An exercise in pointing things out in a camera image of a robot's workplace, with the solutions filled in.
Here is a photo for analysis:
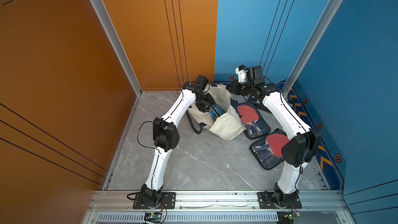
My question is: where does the blue paddle case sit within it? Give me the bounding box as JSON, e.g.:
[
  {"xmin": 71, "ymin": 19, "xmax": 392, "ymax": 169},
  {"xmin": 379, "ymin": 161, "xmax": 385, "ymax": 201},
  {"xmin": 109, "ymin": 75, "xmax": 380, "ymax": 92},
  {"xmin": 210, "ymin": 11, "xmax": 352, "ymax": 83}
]
[{"xmin": 209, "ymin": 104, "xmax": 225, "ymax": 118}]

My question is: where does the cream canvas tote bag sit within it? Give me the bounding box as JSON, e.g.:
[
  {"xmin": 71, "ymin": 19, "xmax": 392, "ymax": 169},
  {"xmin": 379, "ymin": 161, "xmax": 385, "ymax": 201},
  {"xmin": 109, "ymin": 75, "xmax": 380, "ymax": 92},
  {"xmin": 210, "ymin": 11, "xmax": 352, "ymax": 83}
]
[{"xmin": 187, "ymin": 84, "xmax": 246, "ymax": 141}]

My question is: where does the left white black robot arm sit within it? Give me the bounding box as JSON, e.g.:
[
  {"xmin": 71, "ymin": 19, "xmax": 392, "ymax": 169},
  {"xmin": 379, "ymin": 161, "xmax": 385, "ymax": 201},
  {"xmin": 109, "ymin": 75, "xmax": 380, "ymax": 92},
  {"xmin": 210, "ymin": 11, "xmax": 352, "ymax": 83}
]
[{"xmin": 140, "ymin": 75, "xmax": 208, "ymax": 208}]

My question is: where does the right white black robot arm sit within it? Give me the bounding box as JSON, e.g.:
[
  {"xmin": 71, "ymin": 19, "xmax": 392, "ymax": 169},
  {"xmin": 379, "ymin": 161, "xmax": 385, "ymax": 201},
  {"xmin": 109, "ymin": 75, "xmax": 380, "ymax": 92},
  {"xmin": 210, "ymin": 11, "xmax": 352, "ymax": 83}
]
[{"xmin": 227, "ymin": 65, "xmax": 322, "ymax": 208}]

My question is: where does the black white chess board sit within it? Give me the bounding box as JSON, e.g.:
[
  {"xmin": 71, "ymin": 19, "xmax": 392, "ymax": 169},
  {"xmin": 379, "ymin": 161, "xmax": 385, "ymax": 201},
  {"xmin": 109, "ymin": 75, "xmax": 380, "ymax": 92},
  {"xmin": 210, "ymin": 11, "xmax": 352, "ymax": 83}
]
[{"xmin": 247, "ymin": 98, "xmax": 272, "ymax": 114}]

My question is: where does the white vent grille strip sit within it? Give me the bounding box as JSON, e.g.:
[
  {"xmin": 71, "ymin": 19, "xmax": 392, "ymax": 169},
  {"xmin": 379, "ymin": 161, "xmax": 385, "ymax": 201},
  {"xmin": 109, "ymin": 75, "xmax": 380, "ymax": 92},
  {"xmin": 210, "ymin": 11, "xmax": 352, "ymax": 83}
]
[{"xmin": 95, "ymin": 212, "xmax": 279, "ymax": 224}]

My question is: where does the left green circuit board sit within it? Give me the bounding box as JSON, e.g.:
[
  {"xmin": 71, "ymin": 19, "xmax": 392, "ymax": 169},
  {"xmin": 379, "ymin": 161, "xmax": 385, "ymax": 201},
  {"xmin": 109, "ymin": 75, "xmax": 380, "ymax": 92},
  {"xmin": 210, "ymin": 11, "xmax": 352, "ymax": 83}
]
[{"xmin": 143, "ymin": 212, "xmax": 162, "ymax": 224}]

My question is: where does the green circuit board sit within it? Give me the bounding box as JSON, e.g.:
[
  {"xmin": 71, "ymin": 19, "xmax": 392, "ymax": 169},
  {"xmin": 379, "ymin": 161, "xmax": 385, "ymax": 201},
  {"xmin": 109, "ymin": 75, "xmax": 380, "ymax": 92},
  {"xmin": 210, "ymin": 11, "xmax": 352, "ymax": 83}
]
[
  {"xmin": 143, "ymin": 212, "xmax": 162, "ymax": 224},
  {"xmin": 284, "ymin": 211, "xmax": 301, "ymax": 223}
]

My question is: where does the right green circuit board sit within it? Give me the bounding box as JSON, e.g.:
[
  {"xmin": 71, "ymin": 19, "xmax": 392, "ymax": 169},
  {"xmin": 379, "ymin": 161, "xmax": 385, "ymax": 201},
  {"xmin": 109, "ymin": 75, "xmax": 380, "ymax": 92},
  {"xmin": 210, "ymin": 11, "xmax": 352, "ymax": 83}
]
[{"xmin": 284, "ymin": 211, "xmax": 301, "ymax": 223}]

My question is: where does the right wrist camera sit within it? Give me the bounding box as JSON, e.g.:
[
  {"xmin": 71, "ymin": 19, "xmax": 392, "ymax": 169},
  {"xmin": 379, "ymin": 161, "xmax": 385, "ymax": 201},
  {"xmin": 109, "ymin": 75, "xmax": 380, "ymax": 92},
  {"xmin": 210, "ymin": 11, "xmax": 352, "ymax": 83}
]
[{"xmin": 235, "ymin": 65, "xmax": 247, "ymax": 83}]

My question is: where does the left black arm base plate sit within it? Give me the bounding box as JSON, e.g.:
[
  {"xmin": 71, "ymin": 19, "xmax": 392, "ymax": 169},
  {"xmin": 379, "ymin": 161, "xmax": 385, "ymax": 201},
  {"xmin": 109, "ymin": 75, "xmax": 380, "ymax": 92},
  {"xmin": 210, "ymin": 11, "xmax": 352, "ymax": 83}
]
[{"xmin": 133, "ymin": 192, "xmax": 176, "ymax": 209}]

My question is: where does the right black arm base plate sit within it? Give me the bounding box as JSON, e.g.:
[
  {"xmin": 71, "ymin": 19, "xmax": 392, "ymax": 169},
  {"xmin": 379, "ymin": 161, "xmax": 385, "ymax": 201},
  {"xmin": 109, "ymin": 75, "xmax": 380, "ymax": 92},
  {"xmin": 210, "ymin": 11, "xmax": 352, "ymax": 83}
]
[{"xmin": 257, "ymin": 191, "xmax": 302, "ymax": 209}]

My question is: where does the right aluminium corner post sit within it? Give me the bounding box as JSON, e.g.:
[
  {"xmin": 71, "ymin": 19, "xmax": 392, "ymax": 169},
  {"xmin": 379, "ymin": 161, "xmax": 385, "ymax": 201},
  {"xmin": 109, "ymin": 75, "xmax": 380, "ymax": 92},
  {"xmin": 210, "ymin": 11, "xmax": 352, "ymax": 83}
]
[{"xmin": 282, "ymin": 0, "xmax": 343, "ymax": 98}]

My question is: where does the aluminium corner post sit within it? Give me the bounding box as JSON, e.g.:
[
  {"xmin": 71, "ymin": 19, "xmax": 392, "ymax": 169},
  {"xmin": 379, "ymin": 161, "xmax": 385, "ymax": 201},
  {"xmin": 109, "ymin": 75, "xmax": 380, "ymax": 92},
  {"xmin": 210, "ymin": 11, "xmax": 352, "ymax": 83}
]
[
  {"xmin": 90, "ymin": 0, "xmax": 142, "ymax": 97},
  {"xmin": 282, "ymin": 0, "xmax": 343, "ymax": 98}
]

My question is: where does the aluminium mounting rail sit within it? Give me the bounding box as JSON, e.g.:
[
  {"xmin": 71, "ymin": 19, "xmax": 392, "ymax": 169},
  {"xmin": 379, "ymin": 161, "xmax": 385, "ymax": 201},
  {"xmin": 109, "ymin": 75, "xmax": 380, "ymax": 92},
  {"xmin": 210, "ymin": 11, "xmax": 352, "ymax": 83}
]
[{"xmin": 88, "ymin": 190, "xmax": 348, "ymax": 212}]

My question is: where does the left aluminium corner post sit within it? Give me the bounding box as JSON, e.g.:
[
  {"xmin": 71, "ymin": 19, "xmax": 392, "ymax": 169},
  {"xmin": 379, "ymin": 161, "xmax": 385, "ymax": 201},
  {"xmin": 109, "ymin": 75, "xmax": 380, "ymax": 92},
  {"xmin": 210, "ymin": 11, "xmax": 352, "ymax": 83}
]
[{"xmin": 90, "ymin": 0, "xmax": 142, "ymax": 97}]

